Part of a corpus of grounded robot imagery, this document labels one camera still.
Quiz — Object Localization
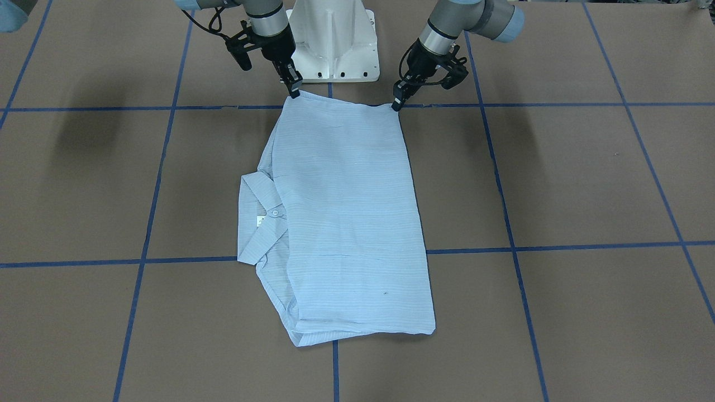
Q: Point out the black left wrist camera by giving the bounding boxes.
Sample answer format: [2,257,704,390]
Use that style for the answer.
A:
[437,44,468,90]

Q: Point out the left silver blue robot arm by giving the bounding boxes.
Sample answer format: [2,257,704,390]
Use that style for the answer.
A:
[392,1,525,112]

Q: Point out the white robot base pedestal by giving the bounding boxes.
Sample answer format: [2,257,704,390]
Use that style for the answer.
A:
[287,1,380,84]

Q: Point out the light blue button-up shirt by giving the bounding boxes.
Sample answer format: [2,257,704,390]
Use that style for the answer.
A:
[237,92,436,348]

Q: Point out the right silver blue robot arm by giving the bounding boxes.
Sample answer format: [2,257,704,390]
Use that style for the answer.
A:
[174,1,303,99]

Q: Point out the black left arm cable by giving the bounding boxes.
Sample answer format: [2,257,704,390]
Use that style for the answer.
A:
[398,44,425,82]

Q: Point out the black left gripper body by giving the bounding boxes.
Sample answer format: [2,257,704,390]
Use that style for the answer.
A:
[404,39,443,93]

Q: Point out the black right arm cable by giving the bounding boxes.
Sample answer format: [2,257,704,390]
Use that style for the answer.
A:
[180,8,235,42]

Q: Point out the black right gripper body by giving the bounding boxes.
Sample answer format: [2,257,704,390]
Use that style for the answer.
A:
[260,28,296,76]

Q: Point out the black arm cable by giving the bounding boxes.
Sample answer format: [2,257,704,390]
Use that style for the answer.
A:
[398,44,425,82]
[180,8,235,42]

